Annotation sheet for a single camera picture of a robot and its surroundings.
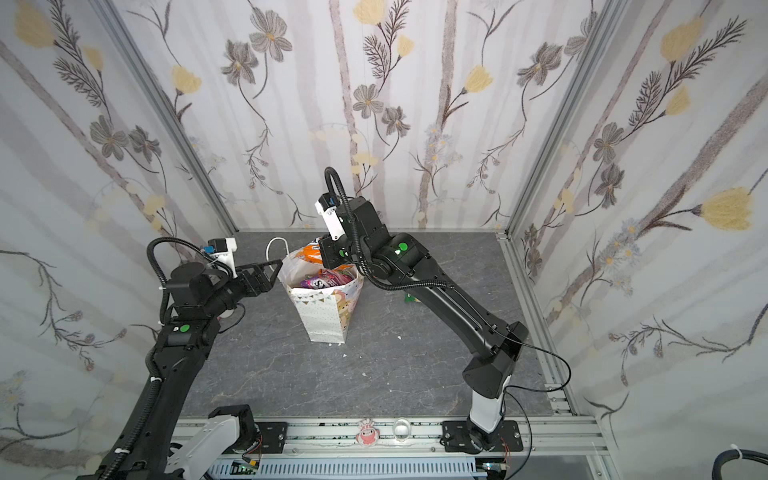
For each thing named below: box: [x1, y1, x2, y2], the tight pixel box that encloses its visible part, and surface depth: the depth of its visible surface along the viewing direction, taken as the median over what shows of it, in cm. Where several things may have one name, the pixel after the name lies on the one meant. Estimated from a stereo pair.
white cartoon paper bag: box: [266, 236, 364, 344], surface depth 79 cm
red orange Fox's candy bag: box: [296, 239, 323, 264], surface depth 70 cm
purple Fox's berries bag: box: [299, 269, 355, 290], surface depth 84 cm
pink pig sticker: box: [356, 418, 381, 446], surface depth 74 cm
